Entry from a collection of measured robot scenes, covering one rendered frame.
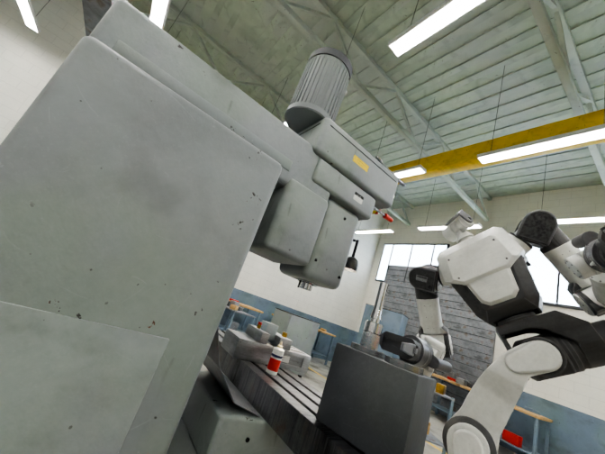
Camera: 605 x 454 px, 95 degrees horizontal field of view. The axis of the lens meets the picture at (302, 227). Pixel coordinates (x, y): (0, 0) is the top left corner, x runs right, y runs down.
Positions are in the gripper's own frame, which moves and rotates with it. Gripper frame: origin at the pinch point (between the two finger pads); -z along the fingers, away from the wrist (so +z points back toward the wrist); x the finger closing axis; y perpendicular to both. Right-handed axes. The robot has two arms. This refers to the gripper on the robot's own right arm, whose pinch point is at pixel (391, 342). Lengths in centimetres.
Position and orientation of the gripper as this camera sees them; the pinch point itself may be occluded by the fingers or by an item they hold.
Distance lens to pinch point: 90.9
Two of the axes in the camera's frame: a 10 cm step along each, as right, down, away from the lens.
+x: 6.2, -0.2, -7.9
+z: 7.2, 4.3, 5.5
